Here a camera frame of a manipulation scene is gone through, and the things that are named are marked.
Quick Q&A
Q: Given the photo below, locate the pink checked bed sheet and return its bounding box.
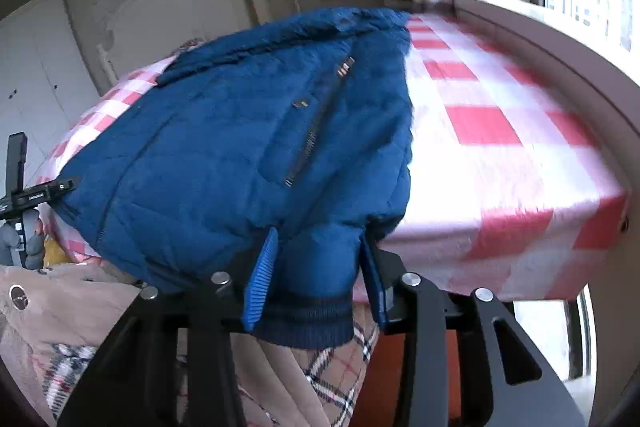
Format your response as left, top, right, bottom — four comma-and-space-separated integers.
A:
40, 12, 629, 304

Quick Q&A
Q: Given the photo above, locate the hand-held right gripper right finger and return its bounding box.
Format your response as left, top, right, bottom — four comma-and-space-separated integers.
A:
360, 238, 587, 427

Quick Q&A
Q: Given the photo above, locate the beige window sill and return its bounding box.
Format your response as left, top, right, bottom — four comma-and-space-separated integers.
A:
449, 0, 640, 238

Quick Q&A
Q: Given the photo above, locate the person's left hand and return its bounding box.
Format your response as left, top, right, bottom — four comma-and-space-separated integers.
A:
0, 209, 45, 272

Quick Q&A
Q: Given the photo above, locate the white bed headboard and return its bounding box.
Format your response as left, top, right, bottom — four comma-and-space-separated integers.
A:
95, 0, 274, 94

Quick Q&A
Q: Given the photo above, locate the blue puffer jacket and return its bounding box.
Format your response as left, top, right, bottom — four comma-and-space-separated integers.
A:
47, 6, 417, 351

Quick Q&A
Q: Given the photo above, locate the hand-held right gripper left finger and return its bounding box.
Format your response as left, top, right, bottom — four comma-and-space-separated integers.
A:
57, 227, 280, 427

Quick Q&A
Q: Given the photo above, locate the white wardrobe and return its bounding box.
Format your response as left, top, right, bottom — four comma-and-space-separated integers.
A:
0, 0, 109, 188

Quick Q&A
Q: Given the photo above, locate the tan coat with plaid lining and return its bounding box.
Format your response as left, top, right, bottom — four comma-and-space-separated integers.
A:
0, 257, 382, 427

